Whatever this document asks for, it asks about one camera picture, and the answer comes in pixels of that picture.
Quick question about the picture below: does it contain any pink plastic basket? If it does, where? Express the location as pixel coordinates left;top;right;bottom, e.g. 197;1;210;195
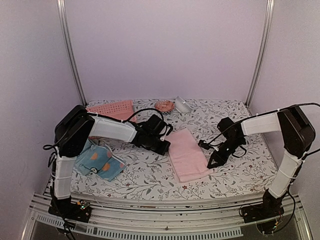
85;100;137;122

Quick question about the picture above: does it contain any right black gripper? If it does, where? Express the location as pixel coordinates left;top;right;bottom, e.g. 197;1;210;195
207;137;245;169

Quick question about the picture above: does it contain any floral table mat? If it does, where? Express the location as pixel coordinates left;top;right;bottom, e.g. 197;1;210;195
48;98;286;201

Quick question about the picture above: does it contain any aluminium frame post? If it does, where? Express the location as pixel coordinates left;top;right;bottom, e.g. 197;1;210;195
56;0;87;106
245;0;275;108

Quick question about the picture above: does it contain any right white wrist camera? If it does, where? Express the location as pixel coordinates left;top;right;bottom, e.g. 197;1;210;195
198;140;221;151

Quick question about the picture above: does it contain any front aluminium rail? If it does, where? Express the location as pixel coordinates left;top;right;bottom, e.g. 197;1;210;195
23;192;313;240

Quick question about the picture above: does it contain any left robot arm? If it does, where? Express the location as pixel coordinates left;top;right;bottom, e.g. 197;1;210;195
49;105;173;217

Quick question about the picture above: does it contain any left aluminium frame post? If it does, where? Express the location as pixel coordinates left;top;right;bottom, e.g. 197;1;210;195
56;0;87;106

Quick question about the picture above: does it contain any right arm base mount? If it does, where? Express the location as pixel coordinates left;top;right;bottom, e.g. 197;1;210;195
239;189;287;223

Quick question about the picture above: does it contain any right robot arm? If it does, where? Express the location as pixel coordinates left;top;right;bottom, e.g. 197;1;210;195
198;103;316;218

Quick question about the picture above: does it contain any blue patterned towel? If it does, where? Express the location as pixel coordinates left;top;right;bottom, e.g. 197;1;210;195
74;139;126;182

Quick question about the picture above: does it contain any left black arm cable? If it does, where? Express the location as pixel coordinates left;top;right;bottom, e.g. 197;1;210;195
42;107;161;152

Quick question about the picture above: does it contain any right aluminium frame post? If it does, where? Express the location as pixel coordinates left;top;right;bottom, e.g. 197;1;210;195
245;0;275;108

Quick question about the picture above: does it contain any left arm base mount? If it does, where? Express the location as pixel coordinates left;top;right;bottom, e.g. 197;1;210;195
48;195;92;223

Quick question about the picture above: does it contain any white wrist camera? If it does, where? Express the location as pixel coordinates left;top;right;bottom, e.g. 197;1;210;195
160;124;173;141
198;140;221;151

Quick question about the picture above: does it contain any pink terry towel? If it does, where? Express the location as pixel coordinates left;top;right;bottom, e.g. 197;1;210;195
166;128;215;183

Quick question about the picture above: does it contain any white tipped bowl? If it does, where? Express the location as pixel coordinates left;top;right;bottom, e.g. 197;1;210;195
174;96;192;114

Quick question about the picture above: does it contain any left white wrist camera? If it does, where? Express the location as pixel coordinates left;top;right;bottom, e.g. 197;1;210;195
160;124;173;141

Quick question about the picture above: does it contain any red patterned bowl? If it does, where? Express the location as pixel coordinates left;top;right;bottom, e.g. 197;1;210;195
154;100;175;114

